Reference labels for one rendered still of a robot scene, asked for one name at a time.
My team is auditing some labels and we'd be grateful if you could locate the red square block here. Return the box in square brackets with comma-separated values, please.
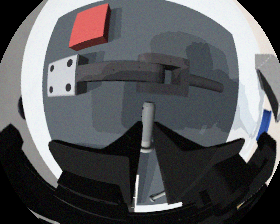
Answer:
[69, 4, 111, 51]

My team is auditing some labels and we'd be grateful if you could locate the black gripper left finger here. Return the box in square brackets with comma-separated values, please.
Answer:
[48, 121, 143, 208]

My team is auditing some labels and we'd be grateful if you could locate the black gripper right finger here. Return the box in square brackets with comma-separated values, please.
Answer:
[152, 122, 245, 205]

